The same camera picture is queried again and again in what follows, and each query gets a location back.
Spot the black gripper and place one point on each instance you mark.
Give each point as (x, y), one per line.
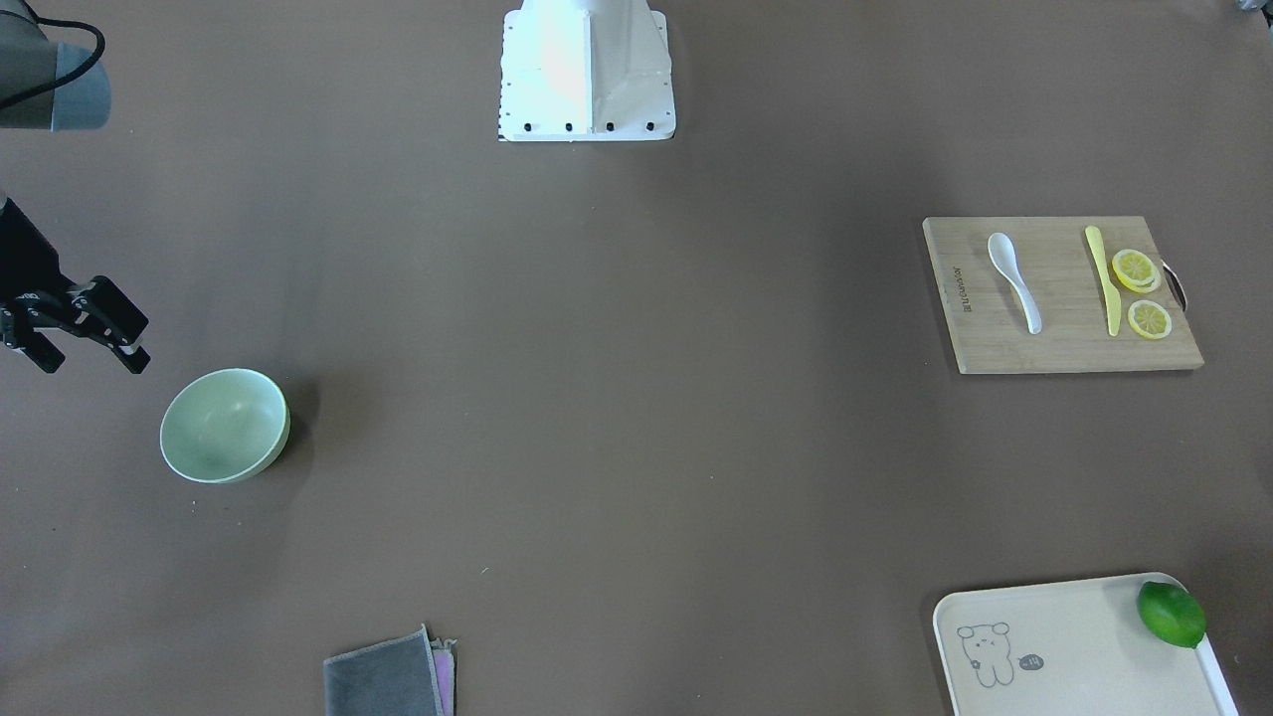
(24, 261)

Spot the light green bowl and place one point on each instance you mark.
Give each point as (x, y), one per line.
(225, 427)

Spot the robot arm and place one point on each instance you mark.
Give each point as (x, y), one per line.
(51, 77)

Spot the white ceramic spoon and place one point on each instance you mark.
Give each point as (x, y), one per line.
(1004, 259)

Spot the grey folded cloth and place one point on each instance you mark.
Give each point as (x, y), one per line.
(411, 675)

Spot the yellow plastic knife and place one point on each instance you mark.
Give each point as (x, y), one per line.
(1110, 293)

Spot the cream rabbit tray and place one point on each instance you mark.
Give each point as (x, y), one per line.
(1070, 648)

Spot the green lime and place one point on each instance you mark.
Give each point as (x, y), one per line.
(1171, 614)

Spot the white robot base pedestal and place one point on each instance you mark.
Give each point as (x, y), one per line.
(585, 71)

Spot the lemon slice near handle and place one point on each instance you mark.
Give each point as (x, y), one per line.
(1150, 319)

